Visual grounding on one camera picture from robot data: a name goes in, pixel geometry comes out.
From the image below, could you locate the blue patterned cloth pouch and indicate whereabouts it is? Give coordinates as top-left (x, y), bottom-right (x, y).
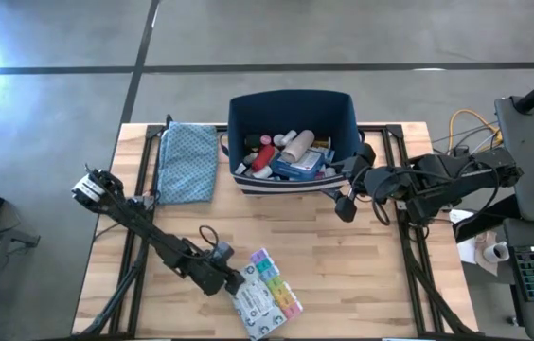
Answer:
top-left (155, 121), bottom-right (220, 206)

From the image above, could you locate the grey desk top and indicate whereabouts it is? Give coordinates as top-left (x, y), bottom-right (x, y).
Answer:
top-left (494, 96), bottom-right (534, 224)

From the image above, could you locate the rainbow weekly pill organizer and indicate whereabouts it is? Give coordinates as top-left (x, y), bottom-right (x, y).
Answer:
top-left (249, 247), bottom-right (304, 321)

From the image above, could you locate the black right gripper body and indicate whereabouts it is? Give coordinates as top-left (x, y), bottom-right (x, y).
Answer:
top-left (342, 158), bottom-right (394, 203)

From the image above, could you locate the black desk support bar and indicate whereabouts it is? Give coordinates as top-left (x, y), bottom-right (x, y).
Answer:
top-left (454, 193), bottom-right (522, 243)

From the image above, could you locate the navy fabric basket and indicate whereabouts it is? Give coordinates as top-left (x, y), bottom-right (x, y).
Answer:
top-left (226, 89), bottom-right (364, 197)

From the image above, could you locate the white mug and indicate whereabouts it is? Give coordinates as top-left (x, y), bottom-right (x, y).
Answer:
top-left (483, 241), bottom-right (511, 264)

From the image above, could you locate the patterned wipes packet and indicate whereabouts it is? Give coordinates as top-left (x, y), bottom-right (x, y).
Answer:
top-left (230, 262), bottom-right (289, 341)

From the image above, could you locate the blue first aid kit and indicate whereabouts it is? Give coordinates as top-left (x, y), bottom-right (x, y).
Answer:
top-left (269, 147), bottom-right (337, 182)

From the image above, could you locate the white paper napkin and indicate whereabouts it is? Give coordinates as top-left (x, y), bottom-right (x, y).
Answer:
top-left (450, 207), bottom-right (500, 277)

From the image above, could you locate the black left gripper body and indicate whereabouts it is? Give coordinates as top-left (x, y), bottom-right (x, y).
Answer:
top-left (174, 245), bottom-right (233, 296)

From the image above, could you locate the yellow cable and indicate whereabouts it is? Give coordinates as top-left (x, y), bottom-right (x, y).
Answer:
top-left (446, 108), bottom-right (505, 157)

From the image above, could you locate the grey side stand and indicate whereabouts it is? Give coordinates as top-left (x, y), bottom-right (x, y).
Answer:
top-left (0, 212), bottom-right (41, 290)

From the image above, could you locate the white bottle purple label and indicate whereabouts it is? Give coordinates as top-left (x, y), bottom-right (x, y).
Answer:
top-left (316, 164), bottom-right (339, 180)

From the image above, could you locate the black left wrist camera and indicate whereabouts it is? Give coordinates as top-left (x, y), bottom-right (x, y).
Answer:
top-left (211, 241), bottom-right (236, 262)

